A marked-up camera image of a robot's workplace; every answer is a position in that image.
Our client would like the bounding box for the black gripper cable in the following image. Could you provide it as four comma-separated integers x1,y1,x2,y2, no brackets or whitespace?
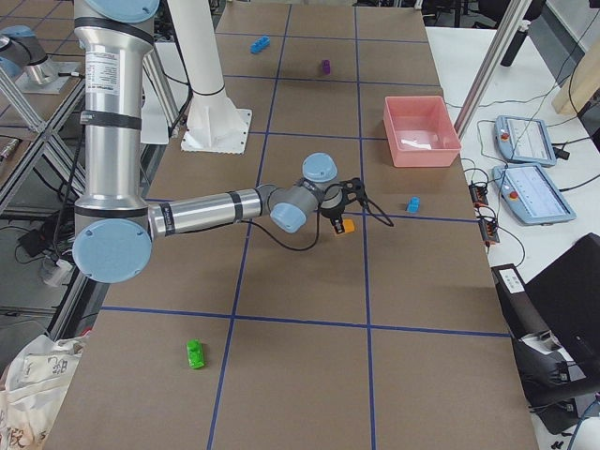
243,177,395,252

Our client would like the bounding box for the green block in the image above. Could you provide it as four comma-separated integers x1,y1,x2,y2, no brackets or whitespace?
186,338,205,369

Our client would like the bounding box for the long blue four-stud block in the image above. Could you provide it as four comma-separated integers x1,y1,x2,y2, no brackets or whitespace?
249,36,271,54

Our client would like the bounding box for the pink plastic box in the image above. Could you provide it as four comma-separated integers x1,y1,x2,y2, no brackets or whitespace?
383,96,461,168

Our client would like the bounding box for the near teach pendant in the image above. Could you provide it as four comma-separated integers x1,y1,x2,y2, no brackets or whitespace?
492,163,577,225

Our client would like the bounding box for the black usb hub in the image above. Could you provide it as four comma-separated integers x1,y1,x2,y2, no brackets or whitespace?
469,183,488,208

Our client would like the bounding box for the small blue block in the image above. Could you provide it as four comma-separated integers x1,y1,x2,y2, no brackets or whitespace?
406,196,420,214

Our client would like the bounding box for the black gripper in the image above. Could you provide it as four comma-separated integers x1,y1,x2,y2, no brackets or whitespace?
320,177,365,234

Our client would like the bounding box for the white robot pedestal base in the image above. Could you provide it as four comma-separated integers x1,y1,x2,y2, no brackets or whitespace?
168,0,252,155

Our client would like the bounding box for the purple block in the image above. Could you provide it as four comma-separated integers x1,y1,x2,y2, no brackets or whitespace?
321,59,331,75

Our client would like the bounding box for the white printed tote bag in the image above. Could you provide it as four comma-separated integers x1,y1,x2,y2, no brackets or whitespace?
1,335,89,449

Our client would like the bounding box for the orange block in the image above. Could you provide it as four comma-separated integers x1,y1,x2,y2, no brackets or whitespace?
343,218,355,234

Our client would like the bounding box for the aluminium frame post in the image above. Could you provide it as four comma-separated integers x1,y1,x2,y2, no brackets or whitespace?
454,0,533,139

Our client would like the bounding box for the far teach pendant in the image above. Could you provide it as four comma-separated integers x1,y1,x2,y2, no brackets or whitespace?
494,115,557,167

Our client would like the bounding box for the teach pendant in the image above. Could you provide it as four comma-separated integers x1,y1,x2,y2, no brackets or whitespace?
492,163,577,225
494,115,557,167

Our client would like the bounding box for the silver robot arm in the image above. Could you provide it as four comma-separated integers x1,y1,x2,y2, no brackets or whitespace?
72,1,367,283

